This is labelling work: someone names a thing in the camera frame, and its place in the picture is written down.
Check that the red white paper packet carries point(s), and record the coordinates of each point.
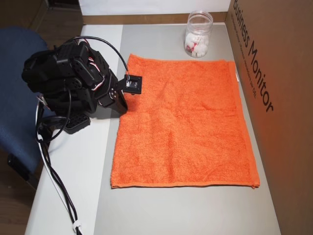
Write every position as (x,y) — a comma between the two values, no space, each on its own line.
(192,46)

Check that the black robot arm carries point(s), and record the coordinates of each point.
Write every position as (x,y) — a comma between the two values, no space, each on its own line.
(61,73)

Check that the black perforated base clamp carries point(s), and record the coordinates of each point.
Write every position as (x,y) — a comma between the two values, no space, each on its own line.
(78,123)

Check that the blue fabric chair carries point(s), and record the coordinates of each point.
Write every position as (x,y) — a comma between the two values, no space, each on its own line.
(14,98)

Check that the black square wrist camera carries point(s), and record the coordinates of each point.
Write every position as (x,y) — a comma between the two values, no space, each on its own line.
(133,84)

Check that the brown cardboard monitor box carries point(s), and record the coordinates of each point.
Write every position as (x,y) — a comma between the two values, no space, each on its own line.
(288,147)

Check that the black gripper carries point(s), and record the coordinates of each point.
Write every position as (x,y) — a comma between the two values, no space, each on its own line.
(110,101)

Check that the brown cardboard back panel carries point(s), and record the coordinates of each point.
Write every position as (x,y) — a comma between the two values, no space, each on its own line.
(146,18)

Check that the orange terry towel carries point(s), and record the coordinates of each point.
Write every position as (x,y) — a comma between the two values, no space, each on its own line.
(185,117)

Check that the clear plastic jar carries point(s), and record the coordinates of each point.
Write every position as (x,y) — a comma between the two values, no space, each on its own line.
(198,31)

